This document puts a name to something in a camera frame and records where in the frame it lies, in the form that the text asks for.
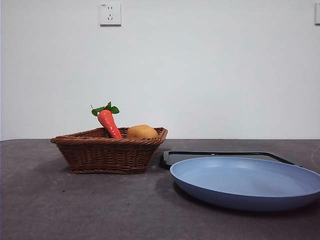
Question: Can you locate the brown wicker basket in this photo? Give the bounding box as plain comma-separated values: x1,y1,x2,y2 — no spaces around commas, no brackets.
49,126,169,175

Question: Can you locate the blue round plate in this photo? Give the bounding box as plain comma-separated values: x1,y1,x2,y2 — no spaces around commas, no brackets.
169,156,320,213

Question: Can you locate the black flat tray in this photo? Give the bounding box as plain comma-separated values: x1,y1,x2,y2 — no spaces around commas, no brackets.
159,150,303,170

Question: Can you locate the orange toy carrot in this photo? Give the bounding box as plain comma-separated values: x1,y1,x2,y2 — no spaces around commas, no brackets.
90,101,124,140

